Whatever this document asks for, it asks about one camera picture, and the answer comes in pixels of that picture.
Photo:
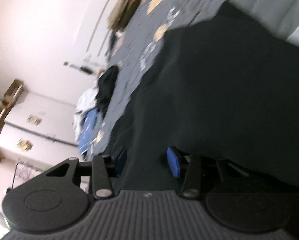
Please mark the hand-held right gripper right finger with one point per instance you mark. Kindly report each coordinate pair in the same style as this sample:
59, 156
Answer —
173, 161

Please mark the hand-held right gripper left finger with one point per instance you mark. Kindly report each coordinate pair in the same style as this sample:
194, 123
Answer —
121, 161

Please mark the black sweatshirt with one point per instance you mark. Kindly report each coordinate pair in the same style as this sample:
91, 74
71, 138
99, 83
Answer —
214, 92

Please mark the black clothes rack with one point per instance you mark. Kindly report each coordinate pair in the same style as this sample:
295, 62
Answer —
14, 177

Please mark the blue printed pillow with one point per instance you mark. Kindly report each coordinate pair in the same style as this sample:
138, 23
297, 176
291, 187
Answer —
88, 130

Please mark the light grey hoodie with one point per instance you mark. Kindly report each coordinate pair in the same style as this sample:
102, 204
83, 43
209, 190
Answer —
85, 100

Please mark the crumpled black garment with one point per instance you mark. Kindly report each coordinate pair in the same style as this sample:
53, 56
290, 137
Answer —
107, 87

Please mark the white wardrobe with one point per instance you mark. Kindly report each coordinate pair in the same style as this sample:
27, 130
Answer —
54, 105

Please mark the mouse sticker with bow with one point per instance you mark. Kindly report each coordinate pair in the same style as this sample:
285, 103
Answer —
34, 119

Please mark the mouse sticker with red book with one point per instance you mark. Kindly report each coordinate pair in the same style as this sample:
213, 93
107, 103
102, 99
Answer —
24, 145

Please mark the black handheld vacuum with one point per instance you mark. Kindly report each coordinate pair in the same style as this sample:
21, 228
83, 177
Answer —
85, 69

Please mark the white headboard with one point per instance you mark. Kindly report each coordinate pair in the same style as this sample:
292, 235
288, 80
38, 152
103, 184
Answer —
99, 30

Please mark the grey quilted bedspread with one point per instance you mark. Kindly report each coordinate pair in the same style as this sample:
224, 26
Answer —
144, 30

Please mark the folded khaki blanket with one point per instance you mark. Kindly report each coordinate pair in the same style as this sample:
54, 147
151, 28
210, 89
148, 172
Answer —
124, 7

